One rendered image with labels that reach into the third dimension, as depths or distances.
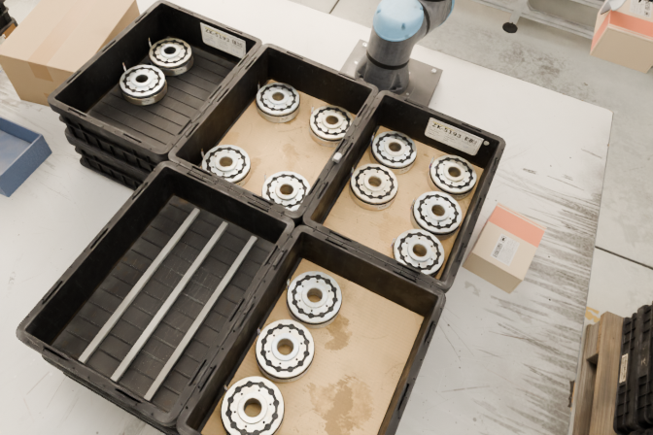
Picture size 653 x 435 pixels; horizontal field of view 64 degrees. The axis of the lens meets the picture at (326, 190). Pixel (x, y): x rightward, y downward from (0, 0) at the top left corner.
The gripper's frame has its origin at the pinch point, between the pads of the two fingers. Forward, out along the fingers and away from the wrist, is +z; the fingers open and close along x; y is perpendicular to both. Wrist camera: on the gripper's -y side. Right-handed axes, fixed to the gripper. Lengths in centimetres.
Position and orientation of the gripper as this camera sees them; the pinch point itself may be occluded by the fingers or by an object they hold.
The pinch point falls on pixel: (634, 22)
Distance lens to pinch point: 135.5
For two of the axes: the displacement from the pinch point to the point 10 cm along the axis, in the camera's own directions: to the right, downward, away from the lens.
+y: -3.9, 7.5, -5.3
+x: 9.2, 3.7, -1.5
